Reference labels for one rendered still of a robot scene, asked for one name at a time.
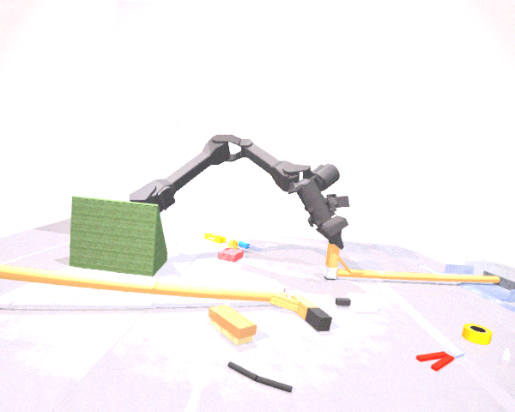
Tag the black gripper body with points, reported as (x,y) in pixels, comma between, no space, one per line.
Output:
(321,215)

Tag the red-handled pliers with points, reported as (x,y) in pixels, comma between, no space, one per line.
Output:
(447,357)

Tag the long yellow pole with dark tip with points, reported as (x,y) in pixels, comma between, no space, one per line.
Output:
(289,299)

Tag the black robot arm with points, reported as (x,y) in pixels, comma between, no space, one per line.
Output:
(286,174)

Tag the grey bent rod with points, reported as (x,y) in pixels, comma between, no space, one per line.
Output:
(258,379)

